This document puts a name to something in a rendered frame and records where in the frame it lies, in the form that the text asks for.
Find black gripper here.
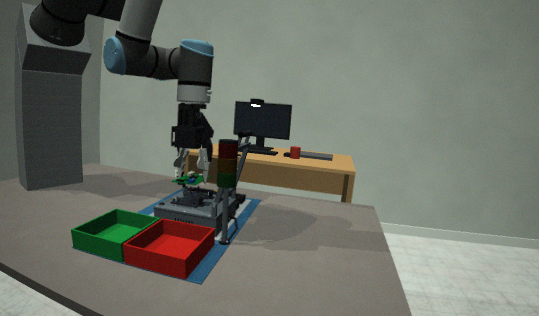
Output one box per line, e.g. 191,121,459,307
171,103,213,184

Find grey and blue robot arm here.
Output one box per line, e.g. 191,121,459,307
29,0,214,104

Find red open-top bin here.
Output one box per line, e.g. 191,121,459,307
123,218,215,280

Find green bin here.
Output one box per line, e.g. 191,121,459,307
71,209,161,263

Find green circuit board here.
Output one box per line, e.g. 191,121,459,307
172,171,204,185

